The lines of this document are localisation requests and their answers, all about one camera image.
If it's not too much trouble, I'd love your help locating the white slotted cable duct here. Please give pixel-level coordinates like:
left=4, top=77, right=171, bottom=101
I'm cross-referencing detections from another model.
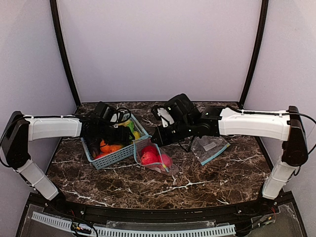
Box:
left=31, top=211, right=236, bottom=237

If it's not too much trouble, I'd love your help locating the black front rail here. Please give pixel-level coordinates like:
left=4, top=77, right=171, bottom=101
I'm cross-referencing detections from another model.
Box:
left=41, top=200, right=276, bottom=224

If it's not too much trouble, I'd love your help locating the right black frame post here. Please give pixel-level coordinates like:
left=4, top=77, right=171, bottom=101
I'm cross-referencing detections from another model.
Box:
left=238, top=0, right=269, bottom=108

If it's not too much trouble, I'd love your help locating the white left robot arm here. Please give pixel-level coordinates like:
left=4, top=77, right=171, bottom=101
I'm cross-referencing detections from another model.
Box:
left=0, top=102, right=135, bottom=201

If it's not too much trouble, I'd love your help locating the yellow lemon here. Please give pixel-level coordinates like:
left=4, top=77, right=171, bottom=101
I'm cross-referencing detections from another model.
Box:
left=133, top=131, right=141, bottom=140

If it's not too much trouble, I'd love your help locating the blue plastic basket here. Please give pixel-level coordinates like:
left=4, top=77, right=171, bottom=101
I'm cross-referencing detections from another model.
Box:
left=81, top=114, right=149, bottom=170

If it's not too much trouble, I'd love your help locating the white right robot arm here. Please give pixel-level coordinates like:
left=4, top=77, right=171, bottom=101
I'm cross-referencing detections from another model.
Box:
left=151, top=94, right=312, bottom=199

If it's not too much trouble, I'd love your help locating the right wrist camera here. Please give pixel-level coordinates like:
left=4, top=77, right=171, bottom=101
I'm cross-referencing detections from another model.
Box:
left=151, top=105, right=174, bottom=127

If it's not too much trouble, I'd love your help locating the red apple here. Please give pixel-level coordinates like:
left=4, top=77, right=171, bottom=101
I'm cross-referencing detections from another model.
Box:
left=157, top=154, right=173, bottom=170
left=141, top=152, right=158, bottom=165
left=141, top=145, right=158, bottom=156

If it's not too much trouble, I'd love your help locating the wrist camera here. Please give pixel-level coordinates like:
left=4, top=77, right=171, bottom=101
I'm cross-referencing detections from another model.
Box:
left=111, top=107, right=132, bottom=128
left=151, top=105, right=174, bottom=127

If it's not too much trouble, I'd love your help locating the black frame post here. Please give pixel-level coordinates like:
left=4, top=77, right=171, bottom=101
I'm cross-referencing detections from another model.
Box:
left=49, top=0, right=81, bottom=108
left=238, top=0, right=269, bottom=108

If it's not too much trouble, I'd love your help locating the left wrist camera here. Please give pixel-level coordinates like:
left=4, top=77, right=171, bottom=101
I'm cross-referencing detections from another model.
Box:
left=111, top=107, right=132, bottom=128

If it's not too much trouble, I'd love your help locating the left black frame post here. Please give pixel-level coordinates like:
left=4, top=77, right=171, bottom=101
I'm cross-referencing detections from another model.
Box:
left=49, top=0, right=81, bottom=108

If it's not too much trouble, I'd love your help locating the clear zip top bag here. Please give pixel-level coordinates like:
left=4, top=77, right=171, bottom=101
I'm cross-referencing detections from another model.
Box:
left=133, top=136, right=179, bottom=176

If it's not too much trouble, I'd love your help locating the orange fruit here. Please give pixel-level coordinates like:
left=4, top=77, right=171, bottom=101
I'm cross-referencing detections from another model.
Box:
left=100, top=140, right=123, bottom=154

